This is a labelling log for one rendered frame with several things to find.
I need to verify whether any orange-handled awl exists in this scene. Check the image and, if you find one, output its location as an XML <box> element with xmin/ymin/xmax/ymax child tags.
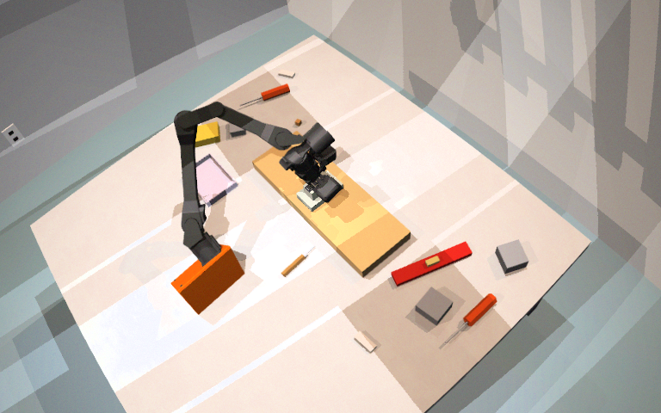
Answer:
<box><xmin>240</xmin><ymin>83</ymin><xmax>290</xmax><ymax>106</ymax></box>
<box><xmin>443</xmin><ymin>293</ymin><xmax>497</xmax><ymax>345</ymax></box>

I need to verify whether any tan wooden panel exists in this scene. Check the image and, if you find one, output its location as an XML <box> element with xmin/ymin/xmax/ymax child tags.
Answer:
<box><xmin>252</xmin><ymin>145</ymin><xmax>411</xmax><ymax>277</ymax></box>

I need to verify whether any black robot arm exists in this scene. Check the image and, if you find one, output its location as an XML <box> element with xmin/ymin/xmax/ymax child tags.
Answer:
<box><xmin>174</xmin><ymin>102</ymin><xmax>337</xmax><ymax>267</ymax></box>

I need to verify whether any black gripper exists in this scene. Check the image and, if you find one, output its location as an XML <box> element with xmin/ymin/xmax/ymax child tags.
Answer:
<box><xmin>290</xmin><ymin>158</ymin><xmax>342</xmax><ymax>203</ymax></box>

